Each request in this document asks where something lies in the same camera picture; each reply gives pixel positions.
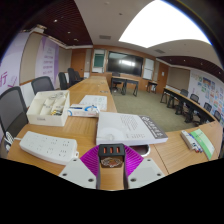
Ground small blue and white box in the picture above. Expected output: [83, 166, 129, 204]
[67, 103, 101, 118]

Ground white power strip cable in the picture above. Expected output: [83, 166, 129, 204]
[3, 131, 23, 148]

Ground wooden desk with black legs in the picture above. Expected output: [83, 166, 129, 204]
[109, 75, 140, 98]

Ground group of black office chairs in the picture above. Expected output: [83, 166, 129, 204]
[58, 67, 85, 90]

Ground green booklet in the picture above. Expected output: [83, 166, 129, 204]
[189, 128, 216, 161]

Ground large ceiling light panel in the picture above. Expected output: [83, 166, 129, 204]
[118, 0, 212, 49]

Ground large black wall screen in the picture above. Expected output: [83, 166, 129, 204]
[106, 51, 145, 78]

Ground white marker pack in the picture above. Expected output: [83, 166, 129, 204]
[180, 129, 203, 154]

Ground white and green wall board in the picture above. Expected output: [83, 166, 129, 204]
[92, 49, 106, 74]

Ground long wooden side table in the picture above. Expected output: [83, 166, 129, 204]
[159, 85, 216, 126]

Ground colourful wall posters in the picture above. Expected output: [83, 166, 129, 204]
[188, 68, 224, 128]

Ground small wooden side desk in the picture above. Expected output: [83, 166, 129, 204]
[146, 79, 159, 94]

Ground white power strip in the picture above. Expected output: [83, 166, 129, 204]
[18, 130, 80, 166]

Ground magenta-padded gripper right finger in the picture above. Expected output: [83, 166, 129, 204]
[122, 145, 166, 191]

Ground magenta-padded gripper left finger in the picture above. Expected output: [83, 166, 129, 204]
[58, 144, 102, 191]

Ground black mesh office chair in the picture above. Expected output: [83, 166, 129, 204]
[0, 85, 29, 141]
[30, 75, 55, 96]

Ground large white book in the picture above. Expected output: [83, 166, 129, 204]
[95, 111, 169, 147]

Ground black charger block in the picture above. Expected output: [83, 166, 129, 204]
[97, 143, 126, 169]

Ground row of black side chairs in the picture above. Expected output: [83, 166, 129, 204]
[179, 88, 223, 123]

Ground open white cardboard box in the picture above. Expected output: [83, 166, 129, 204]
[26, 89, 71, 128]

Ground white printed paper sheet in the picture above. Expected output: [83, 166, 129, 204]
[79, 94, 108, 112]

